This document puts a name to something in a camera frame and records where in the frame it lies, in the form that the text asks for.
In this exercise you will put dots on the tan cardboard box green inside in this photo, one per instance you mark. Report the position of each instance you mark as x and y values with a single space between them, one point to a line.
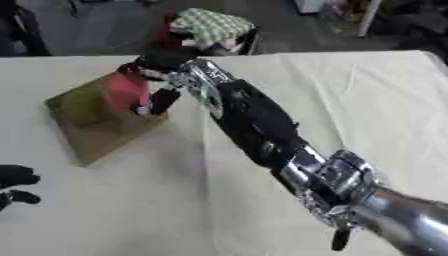
96 116

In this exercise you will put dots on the black chair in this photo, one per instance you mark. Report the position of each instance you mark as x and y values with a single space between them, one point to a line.
20 28

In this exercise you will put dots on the chair with checked cloths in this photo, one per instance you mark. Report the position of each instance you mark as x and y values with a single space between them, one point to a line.
204 28

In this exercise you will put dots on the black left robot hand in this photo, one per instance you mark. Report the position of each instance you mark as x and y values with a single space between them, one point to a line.
16 181

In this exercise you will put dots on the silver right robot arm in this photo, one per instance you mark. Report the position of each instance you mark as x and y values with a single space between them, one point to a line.
262 130

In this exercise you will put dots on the white post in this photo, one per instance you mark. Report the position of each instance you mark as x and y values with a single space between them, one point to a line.
367 16

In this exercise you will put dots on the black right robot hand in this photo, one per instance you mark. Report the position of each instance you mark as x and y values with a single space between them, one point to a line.
163 60

